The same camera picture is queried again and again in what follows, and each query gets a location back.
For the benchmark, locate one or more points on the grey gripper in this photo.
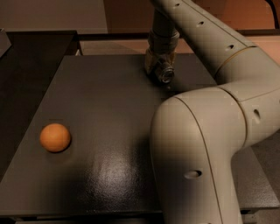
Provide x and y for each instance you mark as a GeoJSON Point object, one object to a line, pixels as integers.
{"type": "Point", "coordinates": [162, 42]}

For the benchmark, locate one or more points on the silver green 7up can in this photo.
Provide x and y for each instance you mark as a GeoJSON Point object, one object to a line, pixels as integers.
{"type": "Point", "coordinates": [164, 73]}

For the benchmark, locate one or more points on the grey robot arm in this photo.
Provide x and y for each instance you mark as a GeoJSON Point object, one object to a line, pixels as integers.
{"type": "Point", "coordinates": [194, 135]}

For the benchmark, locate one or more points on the orange fruit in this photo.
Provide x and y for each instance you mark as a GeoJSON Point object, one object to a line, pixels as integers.
{"type": "Point", "coordinates": [55, 137]}

